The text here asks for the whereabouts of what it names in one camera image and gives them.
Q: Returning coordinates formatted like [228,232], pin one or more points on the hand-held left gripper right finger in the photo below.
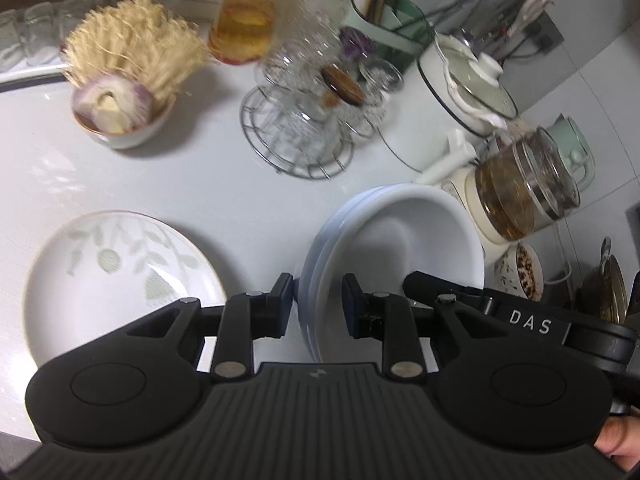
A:
[352,305]

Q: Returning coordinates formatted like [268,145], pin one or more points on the enoki mushroom bunch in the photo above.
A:
[135,45]

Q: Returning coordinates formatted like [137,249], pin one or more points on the purple cup lid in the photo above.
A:
[356,42]

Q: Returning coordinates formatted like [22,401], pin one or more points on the small clear glass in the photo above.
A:
[10,40]
[40,32]
[72,20]

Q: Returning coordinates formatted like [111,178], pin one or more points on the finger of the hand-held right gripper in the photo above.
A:
[440,287]

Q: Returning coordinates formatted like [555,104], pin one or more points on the green chopstick holder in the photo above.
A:
[400,35]

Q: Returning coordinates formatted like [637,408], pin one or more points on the plain white bowl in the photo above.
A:
[400,240]

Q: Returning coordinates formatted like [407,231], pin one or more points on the pale blue plastic bowl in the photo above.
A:
[305,310]
[316,280]

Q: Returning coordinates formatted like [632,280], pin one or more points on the brown round cup lid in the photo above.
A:
[342,85]

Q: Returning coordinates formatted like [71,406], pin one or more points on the glass health kettle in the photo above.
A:
[520,195]

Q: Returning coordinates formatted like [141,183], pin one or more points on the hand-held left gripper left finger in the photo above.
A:
[282,302]

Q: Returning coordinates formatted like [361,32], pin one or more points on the white bowl with vegetables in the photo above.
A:
[130,137]

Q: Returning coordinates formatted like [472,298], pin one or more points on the patterned bowl with grains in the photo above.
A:
[522,270]

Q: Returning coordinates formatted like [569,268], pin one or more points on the group of clear glass cups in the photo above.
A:
[300,125]

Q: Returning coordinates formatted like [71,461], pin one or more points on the clear glass pitcher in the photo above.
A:
[320,10]

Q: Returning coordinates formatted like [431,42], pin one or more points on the red lid plastic jar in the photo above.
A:
[245,25]

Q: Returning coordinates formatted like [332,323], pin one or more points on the person's right hand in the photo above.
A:
[622,440]

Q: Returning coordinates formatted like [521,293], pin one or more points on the black wall power strip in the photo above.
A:
[547,35]

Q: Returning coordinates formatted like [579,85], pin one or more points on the white leaf pattern plate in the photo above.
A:
[110,300]

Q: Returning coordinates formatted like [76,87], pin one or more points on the white electric cooking pot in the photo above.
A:
[425,130]

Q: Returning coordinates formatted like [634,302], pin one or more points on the dark metal wok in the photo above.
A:
[605,285]

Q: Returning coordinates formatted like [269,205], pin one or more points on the halved purple onion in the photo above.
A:
[110,102]

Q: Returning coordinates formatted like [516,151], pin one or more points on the hanging utensil rack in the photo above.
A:
[495,5]

